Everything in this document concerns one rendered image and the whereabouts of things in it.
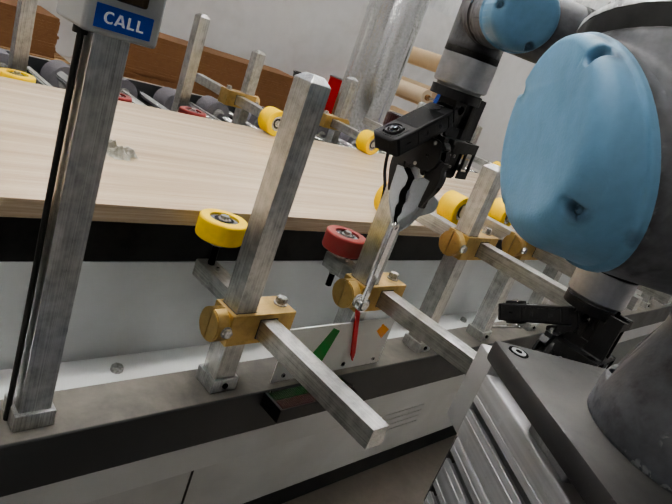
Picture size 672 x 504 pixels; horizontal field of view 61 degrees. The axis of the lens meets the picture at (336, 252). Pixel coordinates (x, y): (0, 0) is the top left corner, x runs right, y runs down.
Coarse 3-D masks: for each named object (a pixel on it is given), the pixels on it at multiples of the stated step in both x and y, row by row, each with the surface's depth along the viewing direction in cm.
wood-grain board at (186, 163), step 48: (0, 96) 114; (48, 96) 127; (0, 144) 89; (48, 144) 97; (144, 144) 118; (192, 144) 132; (240, 144) 150; (0, 192) 73; (144, 192) 92; (192, 192) 100; (240, 192) 110; (336, 192) 137
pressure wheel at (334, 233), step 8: (328, 232) 105; (336, 232) 105; (344, 232) 107; (352, 232) 109; (328, 240) 105; (336, 240) 104; (344, 240) 103; (352, 240) 104; (360, 240) 106; (328, 248) 105; (336, 248) 104; (344, 248) 104; (352, 248) 104; (360, 248) 105; (336, 256) 107; (344, 256) 104; (352, 256) 105; (328, 280) 110
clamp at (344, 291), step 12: (348, 276) 98; (384, 276) 103; (336, 288) 97; (348, 288) 95; (360, 288) 96; (384, 288) 99; (396, 288) 102; (336, 300) 97; (348, 300) 95; (372, 300) 98
